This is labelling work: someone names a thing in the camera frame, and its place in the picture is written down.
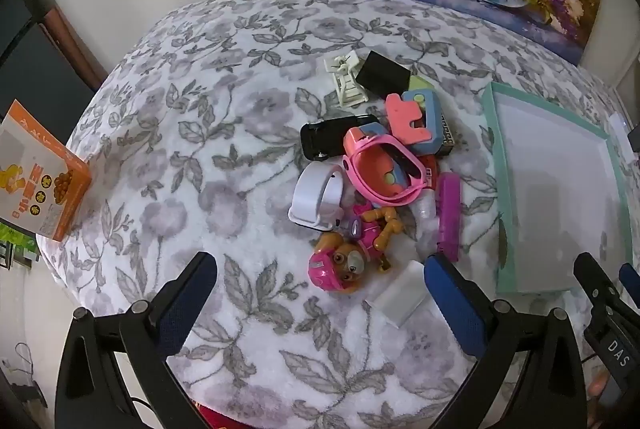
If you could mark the person's right hand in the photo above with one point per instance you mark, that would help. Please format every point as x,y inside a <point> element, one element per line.
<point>598,389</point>

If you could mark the blue pink yellow toy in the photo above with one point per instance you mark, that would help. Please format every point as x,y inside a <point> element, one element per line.
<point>407,119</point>

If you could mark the black toy car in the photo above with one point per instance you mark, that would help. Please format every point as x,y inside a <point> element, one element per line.
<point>325,134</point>

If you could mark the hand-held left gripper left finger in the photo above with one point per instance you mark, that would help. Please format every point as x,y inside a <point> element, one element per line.
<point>185,304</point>

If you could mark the red cloth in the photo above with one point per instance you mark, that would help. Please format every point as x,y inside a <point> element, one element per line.
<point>215,419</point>

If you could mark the beige building block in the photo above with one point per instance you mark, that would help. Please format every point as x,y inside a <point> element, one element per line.
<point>446,134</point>

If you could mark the black charger plug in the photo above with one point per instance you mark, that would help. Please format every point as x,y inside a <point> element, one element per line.
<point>382,71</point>

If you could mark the black power adapter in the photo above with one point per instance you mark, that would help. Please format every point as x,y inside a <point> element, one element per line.
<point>636,136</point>

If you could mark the white power strip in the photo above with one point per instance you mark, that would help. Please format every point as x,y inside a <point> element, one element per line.
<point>619,129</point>

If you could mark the pink pup toy figure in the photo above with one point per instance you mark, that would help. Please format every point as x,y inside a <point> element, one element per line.
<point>345,259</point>

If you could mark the white smartwatch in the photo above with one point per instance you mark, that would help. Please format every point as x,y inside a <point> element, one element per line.
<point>312,204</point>

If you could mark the orange snack box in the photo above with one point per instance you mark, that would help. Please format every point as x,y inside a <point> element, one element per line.
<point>50,169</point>

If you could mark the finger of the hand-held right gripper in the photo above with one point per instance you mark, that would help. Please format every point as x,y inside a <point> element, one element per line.
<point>631,281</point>
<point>597,294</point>

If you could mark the white box with teal rim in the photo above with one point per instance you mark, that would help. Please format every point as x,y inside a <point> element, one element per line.
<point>550,184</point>

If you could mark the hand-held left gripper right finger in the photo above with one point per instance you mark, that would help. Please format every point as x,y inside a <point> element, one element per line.
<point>450,299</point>

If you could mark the brown wooden frame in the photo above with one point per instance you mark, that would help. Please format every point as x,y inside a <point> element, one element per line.
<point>75,49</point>

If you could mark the pink smartwatch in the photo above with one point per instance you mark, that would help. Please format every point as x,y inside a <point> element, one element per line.
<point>407,165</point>

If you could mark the magenta plastic bar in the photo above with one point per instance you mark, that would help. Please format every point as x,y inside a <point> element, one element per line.
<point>448,214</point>

